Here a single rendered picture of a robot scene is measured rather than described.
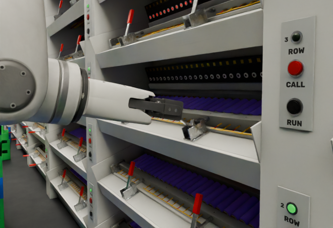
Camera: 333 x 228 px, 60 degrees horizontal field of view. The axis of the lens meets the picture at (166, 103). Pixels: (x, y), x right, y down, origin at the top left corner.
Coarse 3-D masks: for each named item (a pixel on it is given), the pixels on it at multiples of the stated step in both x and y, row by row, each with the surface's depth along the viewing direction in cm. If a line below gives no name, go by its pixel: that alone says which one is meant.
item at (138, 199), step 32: (128, 160) 94; (160, 160) 85; (128, 192) 73; (160, 192) 71; (192, 192) 64; (224, 192) 60; (256, 192) 57; (160, 224) 60; (192, 224) 52; (224, 224) 52; (256, 224) 50
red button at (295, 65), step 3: (291, 63) 32; (294, 63) 32; (297, 63) 31; (300, 63) 31; (288, 66) 32; (291, 66) 32; (294, 66) 32; (297, 66) 31; (300, 66) 31; (288, 69) 32; (291, 69) 32; (294, 69) 32; (297, 69) 31; (300, 69) 31; (291, 72) 32; (294, 72) 32; (297, 72) 31
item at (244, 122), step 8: (184, 112) 59; (192, 112) 57; (200, 112) 56; (208, 112) 54; (216, 112) 53; (176, 120) 62; (216, 120) 51; (224, 120) 49; (232, 120) 48; (240, 120) 46; (248, 120) 45; (256, 120) 44; (216, 128) 49; (224, 128) 48; (232, 128) 49; (240, 128) 47; (248, 128) 45
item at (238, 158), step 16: (112, 128) 78; (128, 128) 69; (144, 128) 64; (160, 128) 61; (176, 128) 58; (256, 128) 36; (144, 144) 65; (160, 144) 58; (176, 144) 53; (192, 144) 48; (208, 144) 47; (224, 144) 45; (240, 144) 43; (256, 144) 36; (192, 160) 50; (208, 160) 46; (224, 160) 43; (240, 160) 40; (256, 160) 38; (224, 176) 44; (240, 176) 41; (256, 176) 38
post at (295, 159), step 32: (288, 0) 33; (320, 0) 30; (320, 32) 30; (320, 64) 30; (320, 96) 30; (288, 128) 33; (320, 128) 30; (288, 160) 33; (320, 160) 30; (320, 192) 30; (320, 224) 30
